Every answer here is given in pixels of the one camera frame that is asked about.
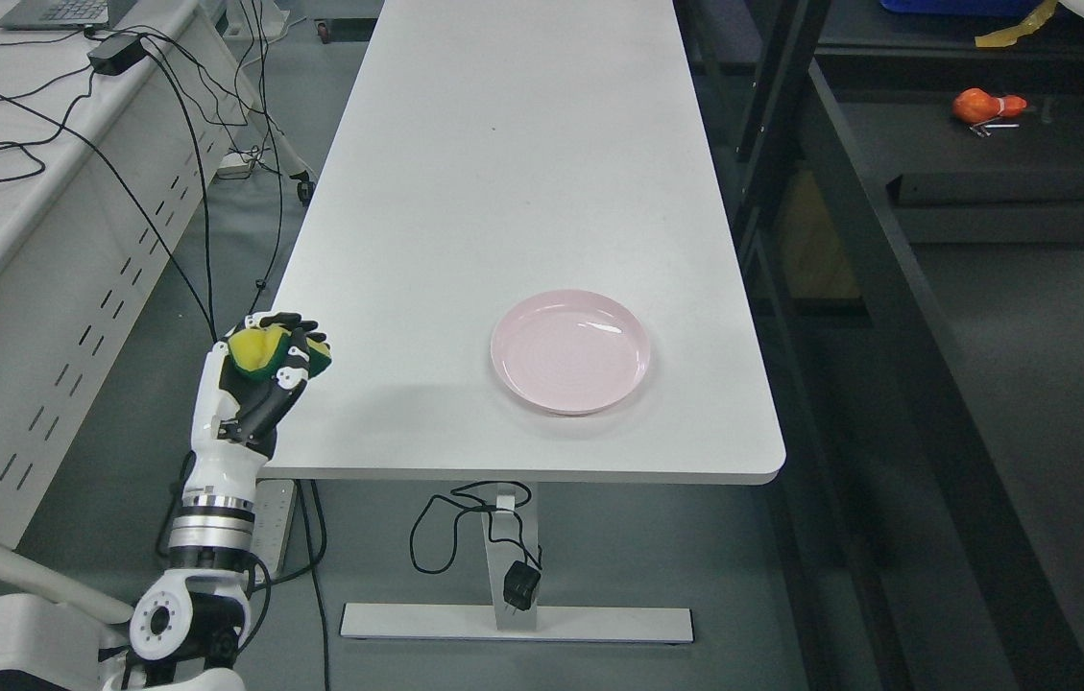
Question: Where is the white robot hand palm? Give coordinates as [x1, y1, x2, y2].
[190, 341, 293, 500]

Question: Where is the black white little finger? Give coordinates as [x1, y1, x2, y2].
[246, 312, 301, 329]

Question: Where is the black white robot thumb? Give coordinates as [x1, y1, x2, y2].
[217, 370, 307, 450]

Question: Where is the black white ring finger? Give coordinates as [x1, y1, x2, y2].
[262, 318, 321, 337]

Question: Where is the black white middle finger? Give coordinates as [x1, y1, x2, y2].
[278, 327, 327, 360]

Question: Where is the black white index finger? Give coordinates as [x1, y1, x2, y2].
[275, 338, 330, 393]

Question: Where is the green yellow sponge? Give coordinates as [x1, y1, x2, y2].
[225, 324, 332, 381]

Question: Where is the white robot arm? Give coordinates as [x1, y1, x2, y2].
[0, 312, 331, 690]

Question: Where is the dark metal shelf rack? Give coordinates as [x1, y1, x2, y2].
[676, 1, 1084, 690]

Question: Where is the orange toy on shelf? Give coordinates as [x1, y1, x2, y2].
[952, 87, 1028, 137]

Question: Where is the white power strip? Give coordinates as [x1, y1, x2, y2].
[215, 150, 260, 179]

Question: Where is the white side desk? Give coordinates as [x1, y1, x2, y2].
[0, 0, 254, 553]

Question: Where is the white standing desk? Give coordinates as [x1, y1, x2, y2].
[263, 0, 786, 647]

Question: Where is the pink round plate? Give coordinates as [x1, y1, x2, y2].
[489, 289, 651, 417]

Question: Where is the black laptop power brick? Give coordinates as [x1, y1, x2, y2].
[86, 34, 147, 76]

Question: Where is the black power adapter under desk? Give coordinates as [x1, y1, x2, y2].
[502, 560, 542, 611]

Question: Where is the grey laptop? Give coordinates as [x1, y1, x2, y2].
[0, 1, 137, 31]

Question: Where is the blue plastic bin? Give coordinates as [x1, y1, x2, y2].
[879, 0, 1041, 18]

